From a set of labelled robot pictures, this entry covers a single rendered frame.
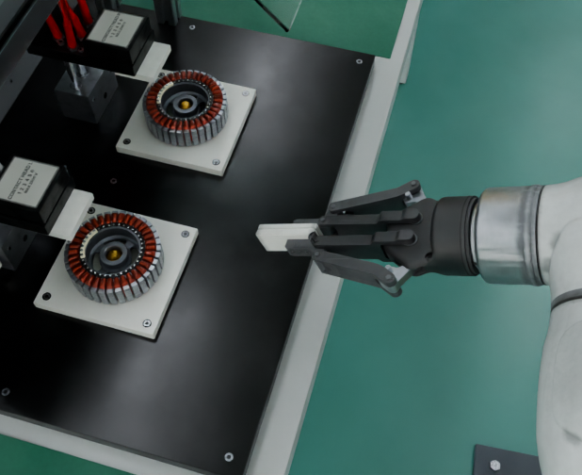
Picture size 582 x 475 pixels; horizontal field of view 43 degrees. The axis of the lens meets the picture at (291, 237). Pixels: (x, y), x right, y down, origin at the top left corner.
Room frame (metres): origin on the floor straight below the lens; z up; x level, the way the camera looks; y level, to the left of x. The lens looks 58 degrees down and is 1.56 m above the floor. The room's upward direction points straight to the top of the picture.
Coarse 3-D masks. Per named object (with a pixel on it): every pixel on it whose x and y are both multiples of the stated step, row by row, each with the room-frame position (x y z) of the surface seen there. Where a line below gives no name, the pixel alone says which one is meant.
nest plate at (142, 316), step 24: (96, 216) 0.52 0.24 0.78; (144, 216) 0.52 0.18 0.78; (120, 240) 0.48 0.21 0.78; (168, 240) 0.48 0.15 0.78; (192, 240) 0.48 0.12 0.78; (96, 264) 0.45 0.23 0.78; (168, 264) 0.45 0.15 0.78; (48, 288) 0.42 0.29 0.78; (72, 288) 0.42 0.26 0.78; (168, 288) 0.42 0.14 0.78; (72, 312) 0.38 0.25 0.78; (96, 312) 0.38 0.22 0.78; (120, 312) 0.38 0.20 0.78; (144, 312) 0.38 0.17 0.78
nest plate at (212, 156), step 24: (168, 72) 0.77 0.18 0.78; (240, 96) 0.72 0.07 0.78; (144, 120) 0.68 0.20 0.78; (240, 120) 0.68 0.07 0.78; (120, 144) 0.63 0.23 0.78; (144, 144) 0.63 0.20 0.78; (168, 144) 0.63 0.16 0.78; (192, 144) 0.63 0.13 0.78; (216, 144) 0.63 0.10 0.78; (192, 168) 0.60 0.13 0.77; (216, 168) 0.59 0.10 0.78
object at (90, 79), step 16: (64, 80) 0.71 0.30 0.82; (80, 80) 0.71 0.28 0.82; (96, 80) 0.71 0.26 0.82; (112, 80) 0.74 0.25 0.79; (64, 96) 0.69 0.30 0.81; (80, 96) 0.68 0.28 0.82; (96, 96) 0.69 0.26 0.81; (64, 112) 0.69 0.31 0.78; (80, 112) 0.68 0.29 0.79; (96, 112) 0.68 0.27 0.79
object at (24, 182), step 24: (24, 168) 0.49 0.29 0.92; (48, 168) 0.49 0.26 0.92; (0, 192) 0.46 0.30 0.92; (24, 192) 0.46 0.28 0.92; (48, 192) 0.46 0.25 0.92; (72, 192) 0.48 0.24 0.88; (0, 216) 0.44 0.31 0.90; (24, 216) 0.44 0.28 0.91; (48, 216) 0.44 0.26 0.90; (72, 216) 0.45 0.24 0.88; (72, 240) 0.43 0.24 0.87
